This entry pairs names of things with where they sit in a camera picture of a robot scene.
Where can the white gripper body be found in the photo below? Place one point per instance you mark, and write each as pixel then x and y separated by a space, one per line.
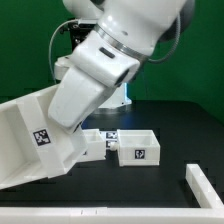
pixel 77 96

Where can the large white drawer housing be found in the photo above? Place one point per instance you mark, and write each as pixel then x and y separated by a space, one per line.
pixel 33 147

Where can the white drawer box with knob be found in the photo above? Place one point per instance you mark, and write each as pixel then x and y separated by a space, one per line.
pixel 137 148

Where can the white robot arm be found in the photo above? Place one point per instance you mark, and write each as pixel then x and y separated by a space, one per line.
pixel 123 39

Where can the small white drawer box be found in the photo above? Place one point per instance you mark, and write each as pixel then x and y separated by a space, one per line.
pixel 96 146

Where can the white marker tag plate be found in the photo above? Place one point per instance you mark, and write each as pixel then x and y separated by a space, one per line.
pixel 109 137

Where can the white L-shaped table fence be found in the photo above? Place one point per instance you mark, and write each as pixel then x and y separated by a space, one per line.
pixel 211 210

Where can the black camera stand pole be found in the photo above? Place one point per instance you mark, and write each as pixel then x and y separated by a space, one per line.
pixel 75 35

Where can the black camera on stand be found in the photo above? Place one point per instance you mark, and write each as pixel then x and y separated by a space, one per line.
pixel 83 25

